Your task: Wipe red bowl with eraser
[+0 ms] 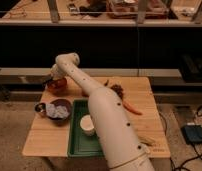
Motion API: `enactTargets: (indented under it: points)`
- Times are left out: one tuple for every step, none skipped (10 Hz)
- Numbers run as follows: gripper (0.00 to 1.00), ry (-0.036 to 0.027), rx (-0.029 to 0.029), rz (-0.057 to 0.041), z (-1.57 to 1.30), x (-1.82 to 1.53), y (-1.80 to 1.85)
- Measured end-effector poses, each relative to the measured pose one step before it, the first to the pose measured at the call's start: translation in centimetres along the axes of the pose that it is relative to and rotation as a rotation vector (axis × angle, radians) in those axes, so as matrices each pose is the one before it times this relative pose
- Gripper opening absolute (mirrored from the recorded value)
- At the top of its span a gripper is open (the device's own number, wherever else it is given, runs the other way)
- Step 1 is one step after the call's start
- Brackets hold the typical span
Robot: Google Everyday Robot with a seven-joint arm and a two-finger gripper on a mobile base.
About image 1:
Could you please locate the green plastic tray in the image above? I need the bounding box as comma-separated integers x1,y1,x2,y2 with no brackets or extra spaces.
67,99,103,157

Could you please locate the red bowl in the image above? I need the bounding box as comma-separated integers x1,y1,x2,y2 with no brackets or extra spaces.
47,78,67,94

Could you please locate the white cup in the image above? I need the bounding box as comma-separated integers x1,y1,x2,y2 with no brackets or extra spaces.
80,115,95,136

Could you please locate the blue foot pedal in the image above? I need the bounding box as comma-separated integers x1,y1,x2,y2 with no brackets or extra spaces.
181,125,202,144

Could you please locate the small metal cup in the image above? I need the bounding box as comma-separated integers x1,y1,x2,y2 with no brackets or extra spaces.
35,103,46,117

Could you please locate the orange carrot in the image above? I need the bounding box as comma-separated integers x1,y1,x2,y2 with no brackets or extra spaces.
122,101,142,115

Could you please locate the dark purple bowl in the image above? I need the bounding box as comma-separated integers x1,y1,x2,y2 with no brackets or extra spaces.
46,99,72,125

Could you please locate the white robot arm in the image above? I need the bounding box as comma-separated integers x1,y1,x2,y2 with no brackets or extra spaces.
51,53,155,171

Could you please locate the dark dried bunch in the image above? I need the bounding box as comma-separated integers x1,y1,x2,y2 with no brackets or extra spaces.
111,84,124,98

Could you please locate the white crumpled cloth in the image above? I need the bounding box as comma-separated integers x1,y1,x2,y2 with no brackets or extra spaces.
46,104,69,119

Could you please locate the black cable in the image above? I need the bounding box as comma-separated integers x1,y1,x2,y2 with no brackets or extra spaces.
158,103,202,171

